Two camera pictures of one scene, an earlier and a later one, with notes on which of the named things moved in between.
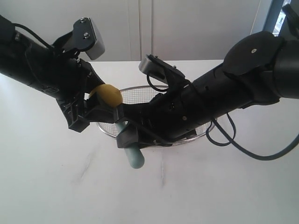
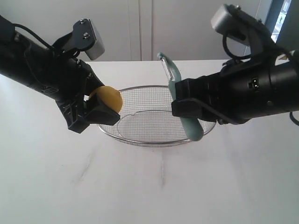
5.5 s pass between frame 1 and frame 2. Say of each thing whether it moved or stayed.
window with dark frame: stayed
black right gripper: moved
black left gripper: stayed
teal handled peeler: moved
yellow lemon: stayed
